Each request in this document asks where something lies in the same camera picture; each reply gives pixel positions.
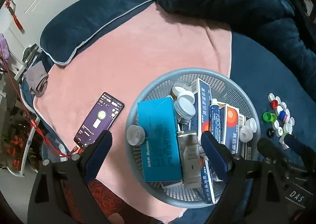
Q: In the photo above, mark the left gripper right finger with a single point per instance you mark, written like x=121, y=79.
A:
x=253, y=192

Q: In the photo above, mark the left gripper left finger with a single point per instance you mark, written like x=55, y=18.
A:
x=47, y=203

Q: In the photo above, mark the white ribbed lid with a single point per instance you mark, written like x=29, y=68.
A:
x=245, y=134

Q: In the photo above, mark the large white lid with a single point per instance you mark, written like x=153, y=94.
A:
x=184, y=109

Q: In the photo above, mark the black cap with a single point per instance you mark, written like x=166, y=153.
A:
x=270, y=132

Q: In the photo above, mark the blue cap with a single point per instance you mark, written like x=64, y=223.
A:
x=282, y=115

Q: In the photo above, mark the green flip cap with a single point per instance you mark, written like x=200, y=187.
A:
x=269, y=117

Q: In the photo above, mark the red cap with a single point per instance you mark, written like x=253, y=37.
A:
x=274, y=104

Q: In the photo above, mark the silver grey box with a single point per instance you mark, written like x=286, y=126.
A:
x=190, y=159

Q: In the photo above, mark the blue orange medicine box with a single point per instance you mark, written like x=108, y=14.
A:
x=229, y=117

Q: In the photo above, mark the smartphone purple screen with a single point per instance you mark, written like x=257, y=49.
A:
x=101, y=117

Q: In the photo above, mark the cyan box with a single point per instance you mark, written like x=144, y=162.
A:
x=159, y=151

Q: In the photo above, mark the dark blue plush blanket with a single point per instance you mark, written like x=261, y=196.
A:
x=281, y=26

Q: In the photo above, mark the dark blue pillow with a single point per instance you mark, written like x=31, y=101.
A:
x=77, y=27

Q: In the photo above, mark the pink bed sheet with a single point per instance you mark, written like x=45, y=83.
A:
x=122, y=63

